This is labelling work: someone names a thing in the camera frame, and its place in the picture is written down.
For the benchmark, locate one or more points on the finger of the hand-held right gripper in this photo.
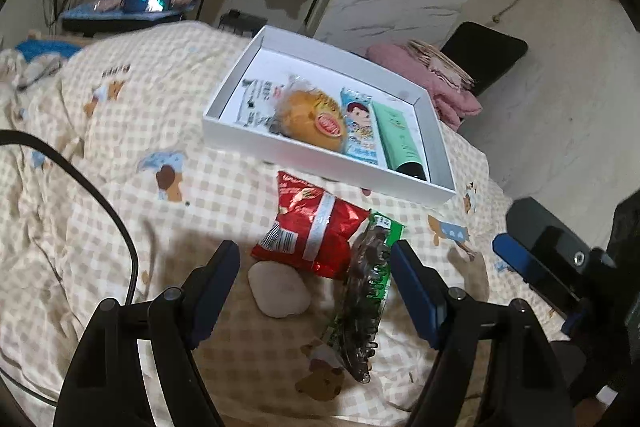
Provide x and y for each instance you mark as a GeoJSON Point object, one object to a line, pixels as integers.
{"type": "Point", "coordinates": [572, 322]}
{"type": "Point", "coordinates": [520, 262]}

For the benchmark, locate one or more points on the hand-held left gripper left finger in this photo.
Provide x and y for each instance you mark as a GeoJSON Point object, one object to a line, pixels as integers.
{"type": "Point", "coordinates": [220, 277]}

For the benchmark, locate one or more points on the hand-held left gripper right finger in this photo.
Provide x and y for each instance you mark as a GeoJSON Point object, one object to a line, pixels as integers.
{"type": "Point", "coordinates": [415, 292]}

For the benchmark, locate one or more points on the white smooth stone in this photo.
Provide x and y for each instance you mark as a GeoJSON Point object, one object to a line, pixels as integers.
{"type": "Point", "coordinates": [277, 289]}

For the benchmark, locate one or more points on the green striped packet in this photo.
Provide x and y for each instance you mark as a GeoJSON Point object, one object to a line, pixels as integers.
{"type": "Point", "coordinates": [385, 227]}

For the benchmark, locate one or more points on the red snack bag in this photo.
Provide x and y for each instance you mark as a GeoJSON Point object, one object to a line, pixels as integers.
{"type": "Point", "coordinates": [300, 227]}

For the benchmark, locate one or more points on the white cardboard box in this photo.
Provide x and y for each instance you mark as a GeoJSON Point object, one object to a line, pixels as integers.
{"type": "Point", "coordinates": [300, 155]}

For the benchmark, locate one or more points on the green tube with black cap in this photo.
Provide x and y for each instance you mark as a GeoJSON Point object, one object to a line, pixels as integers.
{"type": "Point", "coordinates": [400, 132]}

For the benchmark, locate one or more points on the blue cartoon snack packet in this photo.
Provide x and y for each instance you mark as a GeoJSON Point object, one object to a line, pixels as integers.
{"type": "Point", "coordinates": [360, 132]}

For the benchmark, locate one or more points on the bread with red label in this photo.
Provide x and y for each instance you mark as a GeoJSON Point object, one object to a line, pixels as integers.
{"type": "Point", "coordinates": [310, 117]}

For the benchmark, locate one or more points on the checkered bear printed blanket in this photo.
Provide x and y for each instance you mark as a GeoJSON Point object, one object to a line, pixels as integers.
{"type": "Point", "coordinates": [150, 107]}

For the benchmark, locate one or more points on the pink fleece blanket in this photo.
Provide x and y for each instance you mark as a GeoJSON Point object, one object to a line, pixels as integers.
{"type": "Point", "coordinates": [425, 77]}

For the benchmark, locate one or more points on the black chair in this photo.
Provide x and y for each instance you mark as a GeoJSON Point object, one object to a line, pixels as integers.
{"type": "Point", "coordinates": [490, 52]}

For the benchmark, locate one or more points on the stack of beige folded cloths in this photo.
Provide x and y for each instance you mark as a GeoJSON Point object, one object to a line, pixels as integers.
{"type": "Point", "coordinates": [445, 62]}

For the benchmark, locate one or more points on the black storage crate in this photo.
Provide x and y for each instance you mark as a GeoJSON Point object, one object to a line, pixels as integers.
{"type": "Point", "coordinates": [240, 24]}

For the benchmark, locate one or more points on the blue cloth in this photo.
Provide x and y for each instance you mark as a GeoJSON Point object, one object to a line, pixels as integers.
{"type": "Point", "coordinates": [45, 49]}

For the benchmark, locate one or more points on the blue patterned side table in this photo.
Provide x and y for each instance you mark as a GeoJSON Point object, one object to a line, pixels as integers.
{"type": "Point", "coordinates": [85, 12]}

